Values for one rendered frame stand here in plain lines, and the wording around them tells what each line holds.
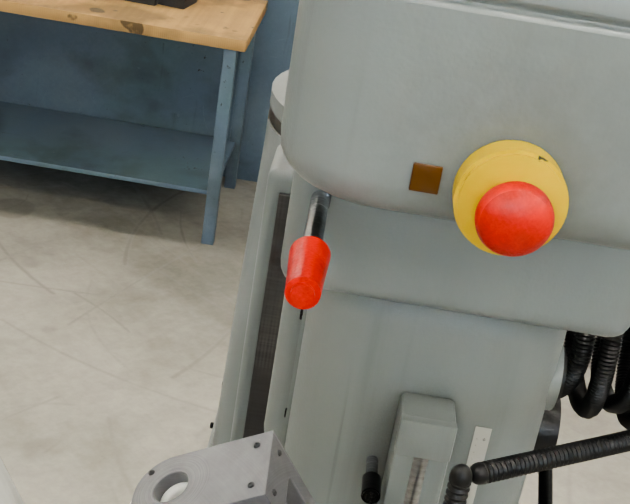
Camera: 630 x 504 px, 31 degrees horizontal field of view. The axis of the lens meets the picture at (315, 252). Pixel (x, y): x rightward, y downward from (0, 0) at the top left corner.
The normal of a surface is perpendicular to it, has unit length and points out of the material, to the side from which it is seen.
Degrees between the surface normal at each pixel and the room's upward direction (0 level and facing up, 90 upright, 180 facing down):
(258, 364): 90
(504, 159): 90
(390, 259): 90
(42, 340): 0
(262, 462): 32
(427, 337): 90
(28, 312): 0
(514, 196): 58
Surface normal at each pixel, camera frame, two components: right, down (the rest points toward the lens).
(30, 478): 0.15, -0.90
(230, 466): -0.38, -0.77
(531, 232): 0.00, 0.44
